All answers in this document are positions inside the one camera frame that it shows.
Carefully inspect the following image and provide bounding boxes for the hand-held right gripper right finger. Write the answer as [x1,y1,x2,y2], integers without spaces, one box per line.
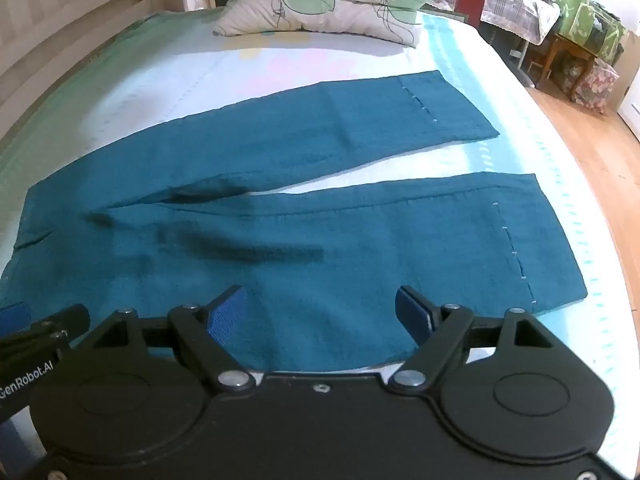
[387,285,558,393]

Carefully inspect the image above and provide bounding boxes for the wooden slatted headboard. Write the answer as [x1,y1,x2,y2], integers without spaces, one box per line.
[0,0,168,128]

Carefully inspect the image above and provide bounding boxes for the floral storage box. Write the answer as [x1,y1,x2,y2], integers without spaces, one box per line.
[574,57,621,113]

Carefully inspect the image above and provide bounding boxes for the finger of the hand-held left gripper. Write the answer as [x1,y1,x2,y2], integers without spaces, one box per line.
[0,304,91,356]
[0,302,32,332]

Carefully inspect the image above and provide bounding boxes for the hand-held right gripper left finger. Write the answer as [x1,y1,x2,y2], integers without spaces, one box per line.
[92,285,253,392]

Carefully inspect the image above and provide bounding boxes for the pastel floral bed sheet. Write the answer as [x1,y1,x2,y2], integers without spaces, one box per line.
[0,7,640,480]

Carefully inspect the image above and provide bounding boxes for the green patterned bag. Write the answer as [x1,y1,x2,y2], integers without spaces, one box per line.
[546,0,627,63]

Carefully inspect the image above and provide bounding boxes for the teal pants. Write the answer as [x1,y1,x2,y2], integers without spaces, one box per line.
[0,71,588,373]

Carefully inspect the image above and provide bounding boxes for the wooden stool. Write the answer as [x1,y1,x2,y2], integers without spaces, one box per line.
[527,34,597,92]

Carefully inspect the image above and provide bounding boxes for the table with checked cloth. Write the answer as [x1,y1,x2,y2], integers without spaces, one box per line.
[480,0,562,68]

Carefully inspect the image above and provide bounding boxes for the white door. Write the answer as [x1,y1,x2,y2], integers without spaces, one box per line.
[616,77,640,142]

